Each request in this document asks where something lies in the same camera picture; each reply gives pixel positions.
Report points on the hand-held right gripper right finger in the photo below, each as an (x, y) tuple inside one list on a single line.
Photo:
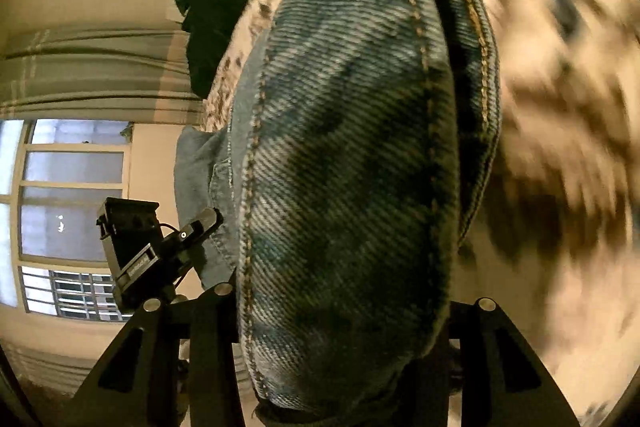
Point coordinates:
[(482, 352)]

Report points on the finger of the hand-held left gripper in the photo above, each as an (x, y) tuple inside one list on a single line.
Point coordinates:
[(195, 229)]

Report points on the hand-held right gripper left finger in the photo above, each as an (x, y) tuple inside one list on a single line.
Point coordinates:
[(215, 337)]

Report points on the blue denim pants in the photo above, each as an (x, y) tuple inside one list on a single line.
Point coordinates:
[(350, 157)]

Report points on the white framed window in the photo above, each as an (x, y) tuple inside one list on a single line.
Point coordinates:
[(75, 207)]

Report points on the green striped curtain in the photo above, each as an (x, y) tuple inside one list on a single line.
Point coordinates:
[(90, 72)]

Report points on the floral printed blanket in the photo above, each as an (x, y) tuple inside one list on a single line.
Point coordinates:
[(560, 57)]

